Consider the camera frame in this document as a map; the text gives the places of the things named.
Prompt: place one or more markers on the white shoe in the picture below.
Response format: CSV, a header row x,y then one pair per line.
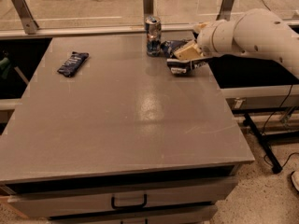
x,y
295,179

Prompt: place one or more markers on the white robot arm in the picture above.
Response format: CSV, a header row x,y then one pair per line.
x,y
258,33

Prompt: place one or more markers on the grey drawer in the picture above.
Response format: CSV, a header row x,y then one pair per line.
x,y
192,214
86,201

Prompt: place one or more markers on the middle metal rail bracket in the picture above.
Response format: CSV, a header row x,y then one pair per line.
x,y
148,6

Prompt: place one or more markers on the right metal rail bracket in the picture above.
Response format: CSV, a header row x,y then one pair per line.
x,y
225,10

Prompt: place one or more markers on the blue kettle chip bag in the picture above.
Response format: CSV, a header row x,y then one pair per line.
x,y
176,66

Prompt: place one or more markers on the black drawer handle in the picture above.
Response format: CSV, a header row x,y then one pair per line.
x,y
129,202

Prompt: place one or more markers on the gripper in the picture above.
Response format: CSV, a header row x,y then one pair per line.
x,y
207,40

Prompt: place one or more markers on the redbull can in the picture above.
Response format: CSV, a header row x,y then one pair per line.
x,y
153,30

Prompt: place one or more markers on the metal rail bracket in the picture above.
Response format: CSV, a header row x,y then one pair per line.
x,y
225,10
148,6
28,22

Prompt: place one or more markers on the upper grey drawer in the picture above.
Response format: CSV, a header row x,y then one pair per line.
x,y
86,201

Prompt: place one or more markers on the black metal stand leg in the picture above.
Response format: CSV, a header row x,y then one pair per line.
x,y
276,167

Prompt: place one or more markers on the left metal rail bracket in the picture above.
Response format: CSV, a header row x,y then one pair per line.
x,y
28,22

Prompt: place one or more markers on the small dark snack bag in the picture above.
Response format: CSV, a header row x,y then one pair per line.
x,y
73,63

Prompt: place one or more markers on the lower grey drawer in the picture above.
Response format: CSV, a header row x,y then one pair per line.
x,y
192,214

